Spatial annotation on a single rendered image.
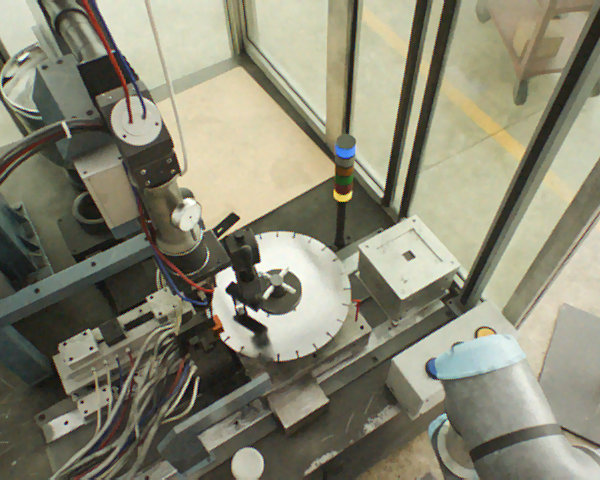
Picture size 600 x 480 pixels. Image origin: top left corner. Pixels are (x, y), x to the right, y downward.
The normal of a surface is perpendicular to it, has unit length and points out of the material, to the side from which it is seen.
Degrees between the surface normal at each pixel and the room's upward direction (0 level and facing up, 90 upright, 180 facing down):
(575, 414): 0
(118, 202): 90
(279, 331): 0
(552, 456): 16
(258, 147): 0
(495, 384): 11
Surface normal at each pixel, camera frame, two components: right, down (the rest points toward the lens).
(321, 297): -0.01, -0.55
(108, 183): 0.53, 0.71
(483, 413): -0.68, -0.26
